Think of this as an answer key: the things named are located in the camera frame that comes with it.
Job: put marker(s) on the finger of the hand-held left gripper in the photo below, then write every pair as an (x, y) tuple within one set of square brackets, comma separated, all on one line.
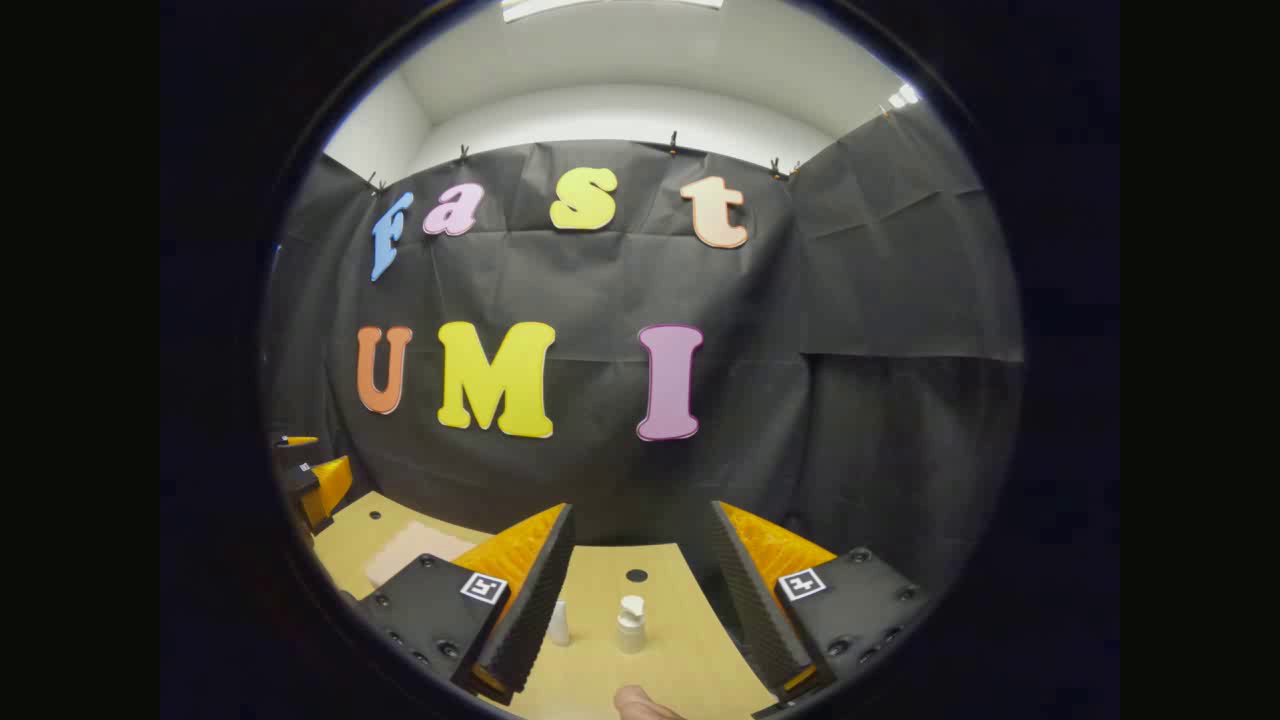
[(297, 448), (325, 490)]

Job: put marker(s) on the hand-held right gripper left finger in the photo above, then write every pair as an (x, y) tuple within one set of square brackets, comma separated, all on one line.
[(530, 620)]

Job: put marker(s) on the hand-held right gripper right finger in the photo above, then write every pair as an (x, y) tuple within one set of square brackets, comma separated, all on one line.
[(755, 610)]

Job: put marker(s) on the white skin care tube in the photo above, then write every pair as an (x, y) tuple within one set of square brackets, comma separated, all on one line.
[(558, 625)]

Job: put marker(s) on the white pump bottle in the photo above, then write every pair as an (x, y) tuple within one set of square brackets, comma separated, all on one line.
[(631, 630)]

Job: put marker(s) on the beige suitcase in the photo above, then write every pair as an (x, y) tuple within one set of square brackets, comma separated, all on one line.
[(415, 552)]

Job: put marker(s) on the ceiling light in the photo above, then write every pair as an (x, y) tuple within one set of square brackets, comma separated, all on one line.
[(610, 6)]

